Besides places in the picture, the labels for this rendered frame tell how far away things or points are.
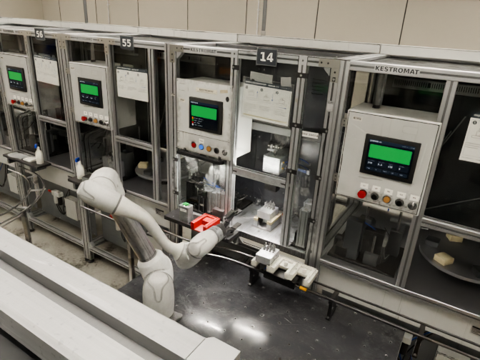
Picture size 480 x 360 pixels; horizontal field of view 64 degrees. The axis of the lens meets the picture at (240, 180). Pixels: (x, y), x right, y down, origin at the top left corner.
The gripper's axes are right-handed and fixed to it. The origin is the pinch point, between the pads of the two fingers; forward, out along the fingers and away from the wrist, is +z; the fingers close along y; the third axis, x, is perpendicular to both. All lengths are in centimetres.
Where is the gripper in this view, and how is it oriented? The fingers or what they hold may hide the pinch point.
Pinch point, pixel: (237, 218)
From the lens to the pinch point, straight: 221.6
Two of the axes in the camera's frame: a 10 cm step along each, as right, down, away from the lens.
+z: 5.3, -3.0, 8.0
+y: 0.5, -9.2, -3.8
